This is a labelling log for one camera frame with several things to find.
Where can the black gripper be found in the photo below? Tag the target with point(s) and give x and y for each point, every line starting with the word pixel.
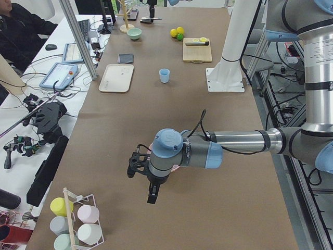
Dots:
pixel 152 9
pixel 155 180

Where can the metal ice scoop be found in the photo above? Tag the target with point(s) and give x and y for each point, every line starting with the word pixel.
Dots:
pixel 149 20

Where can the pink bowl of ice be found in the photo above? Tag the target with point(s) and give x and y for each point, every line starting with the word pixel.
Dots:
pixel 174 168

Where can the light blue cup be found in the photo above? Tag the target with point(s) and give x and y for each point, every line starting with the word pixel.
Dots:
pixel 164 75

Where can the pink cup in rack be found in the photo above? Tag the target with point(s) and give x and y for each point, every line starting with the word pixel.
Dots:
pixel 88 214

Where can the white cup in rack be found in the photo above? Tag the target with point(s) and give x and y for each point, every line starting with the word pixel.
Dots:
pixel 89 233

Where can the yellow cup in rack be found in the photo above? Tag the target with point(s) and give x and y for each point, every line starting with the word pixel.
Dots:
pixel 58 206

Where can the grey cup in rack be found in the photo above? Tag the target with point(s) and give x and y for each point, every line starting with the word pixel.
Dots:
pixel 59 225

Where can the pale green cup in rack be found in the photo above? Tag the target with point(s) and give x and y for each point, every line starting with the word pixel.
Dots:
pixel 62 242

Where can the mint green bowl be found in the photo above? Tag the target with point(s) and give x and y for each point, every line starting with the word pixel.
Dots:
pixel 134 33

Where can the yellow lemon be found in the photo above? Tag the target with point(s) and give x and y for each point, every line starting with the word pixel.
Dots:
pixel 180 30
pixel 173 33

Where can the wooden glass stand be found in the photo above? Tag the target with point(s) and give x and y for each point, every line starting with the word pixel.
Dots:
pixel 125 10

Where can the green lime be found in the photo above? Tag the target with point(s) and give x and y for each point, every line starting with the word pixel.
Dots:
pixel 179 37

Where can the steel muddler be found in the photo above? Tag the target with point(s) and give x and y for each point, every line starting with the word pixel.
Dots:
pixel 197 43

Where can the grey folded cloth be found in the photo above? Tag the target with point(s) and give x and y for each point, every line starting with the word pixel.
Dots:
pixel 127 58

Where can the bamboo cutting board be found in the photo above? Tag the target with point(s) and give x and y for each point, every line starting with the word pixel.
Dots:
pixel 196 54

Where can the black keyboard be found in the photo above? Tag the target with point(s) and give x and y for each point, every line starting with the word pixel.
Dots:
pixel 84 26

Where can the cream serving tray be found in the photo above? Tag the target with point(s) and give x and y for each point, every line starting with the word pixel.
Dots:
pixel 116 78

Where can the teach pendant tablet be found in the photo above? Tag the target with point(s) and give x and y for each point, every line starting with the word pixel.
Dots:
pixel 59 77
pixel 71 54

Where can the black computer mouse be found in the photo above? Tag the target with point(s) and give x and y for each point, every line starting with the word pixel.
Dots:
pixel 50 47

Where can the person in black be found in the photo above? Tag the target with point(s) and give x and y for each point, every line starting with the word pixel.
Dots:
pixel 20 34

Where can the white wire cup rack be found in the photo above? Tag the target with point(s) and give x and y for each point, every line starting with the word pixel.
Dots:
pixel 73 203

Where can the aluminium frame post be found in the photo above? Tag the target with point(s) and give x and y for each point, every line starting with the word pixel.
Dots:
pixel 73 24

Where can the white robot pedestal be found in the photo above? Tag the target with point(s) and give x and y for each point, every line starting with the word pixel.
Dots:
pixel 226 76

